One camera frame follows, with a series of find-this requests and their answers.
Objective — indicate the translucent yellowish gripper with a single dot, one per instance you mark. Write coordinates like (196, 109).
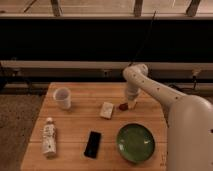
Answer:
(131, 104)

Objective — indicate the red pepper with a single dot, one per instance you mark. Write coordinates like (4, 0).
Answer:
(123, 107)

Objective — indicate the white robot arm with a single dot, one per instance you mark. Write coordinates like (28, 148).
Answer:
(189, 121)

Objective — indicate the white sponge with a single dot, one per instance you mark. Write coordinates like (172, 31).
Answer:
(106, 110)

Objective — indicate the green bowl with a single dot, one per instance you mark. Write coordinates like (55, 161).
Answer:
(135, 143)

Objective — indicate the black rectangular phone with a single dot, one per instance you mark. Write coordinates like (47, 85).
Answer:
(92, 146)

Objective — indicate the translucent plastic cup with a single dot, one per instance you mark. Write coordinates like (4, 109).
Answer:
(62, 96)

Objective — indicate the white plastic bottle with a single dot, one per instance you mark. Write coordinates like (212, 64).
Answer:
(49, 138)

